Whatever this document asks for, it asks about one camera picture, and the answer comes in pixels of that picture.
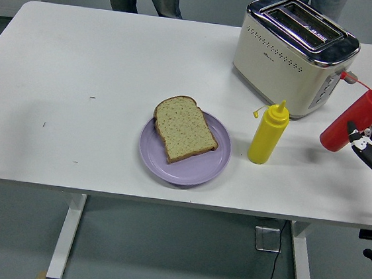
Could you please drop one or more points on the red squeeze bottle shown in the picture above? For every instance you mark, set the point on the red squeeze bottle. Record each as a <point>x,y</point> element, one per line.
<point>351,120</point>

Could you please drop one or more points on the bread slice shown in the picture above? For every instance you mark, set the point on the bread slice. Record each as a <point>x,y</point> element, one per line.
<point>183,129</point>
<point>155,116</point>

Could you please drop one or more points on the yellow squeeze bottle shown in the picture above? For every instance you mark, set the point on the yellow squeeze bottle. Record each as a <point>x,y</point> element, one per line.
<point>266,138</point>

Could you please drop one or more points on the cream and chrome toaster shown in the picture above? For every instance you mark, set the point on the cream and chrome toaster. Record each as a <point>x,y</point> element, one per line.
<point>273,65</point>

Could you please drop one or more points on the white table leg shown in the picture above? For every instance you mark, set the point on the white table leg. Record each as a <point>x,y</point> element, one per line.
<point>302,268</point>
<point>66,233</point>

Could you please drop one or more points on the metal floor socket plate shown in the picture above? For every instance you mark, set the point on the metal floor socket plate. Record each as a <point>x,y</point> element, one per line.
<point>265,239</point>

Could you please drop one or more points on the purple plate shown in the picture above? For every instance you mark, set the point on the purple plate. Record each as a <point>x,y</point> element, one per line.
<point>196,170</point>

